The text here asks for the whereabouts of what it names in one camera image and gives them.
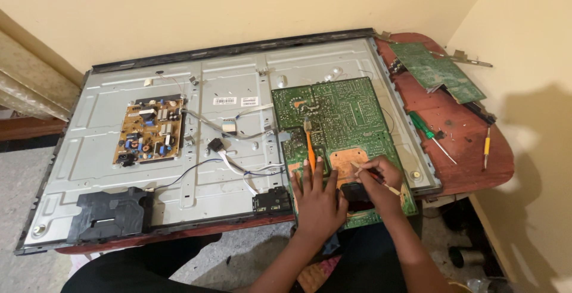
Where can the person's left hand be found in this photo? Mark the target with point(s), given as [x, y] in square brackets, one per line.
[318, 208]

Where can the person's right hand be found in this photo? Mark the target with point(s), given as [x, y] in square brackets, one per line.
[385, 186]

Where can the person's right fingers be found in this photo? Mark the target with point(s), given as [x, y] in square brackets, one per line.
[370, 170]

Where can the large green circuit board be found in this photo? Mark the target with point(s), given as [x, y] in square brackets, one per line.
[344, 119]

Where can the black component on board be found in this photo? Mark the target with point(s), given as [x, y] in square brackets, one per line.
[355, 194]

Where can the orange toothbrush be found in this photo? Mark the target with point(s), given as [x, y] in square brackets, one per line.
[310, 145]

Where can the red wooden table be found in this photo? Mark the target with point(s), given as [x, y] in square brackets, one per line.
[464, 159]

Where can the small black plastic speaker module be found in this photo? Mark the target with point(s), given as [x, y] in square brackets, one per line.
[271, 201]

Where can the pink patterned cloth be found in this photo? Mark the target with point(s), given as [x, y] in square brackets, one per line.
[319, 275]

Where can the small green circuit board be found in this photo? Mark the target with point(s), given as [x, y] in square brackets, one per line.
[435, 72]

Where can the black plastic bar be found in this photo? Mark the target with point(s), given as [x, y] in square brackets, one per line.
[473, 107]

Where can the dark metal can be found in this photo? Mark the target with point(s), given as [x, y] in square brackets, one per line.
[464, 257]

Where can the clear plastic bottle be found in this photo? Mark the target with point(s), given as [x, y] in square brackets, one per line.
[485, 285]

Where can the grey metal television back panel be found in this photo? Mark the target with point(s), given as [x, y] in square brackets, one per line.
[147, 172]

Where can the brown power supply board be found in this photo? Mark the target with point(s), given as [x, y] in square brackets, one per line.
[149, 130]

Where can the person's dark trousers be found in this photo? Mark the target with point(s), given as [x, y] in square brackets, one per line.
[147, 270]

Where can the large black plastic speaker module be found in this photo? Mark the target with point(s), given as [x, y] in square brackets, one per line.
[109, 215]

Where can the beige patterned curtain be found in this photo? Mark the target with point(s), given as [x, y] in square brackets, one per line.
[33, 83]

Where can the grey metal bracket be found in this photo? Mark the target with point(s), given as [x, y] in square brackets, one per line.
[464, 60]

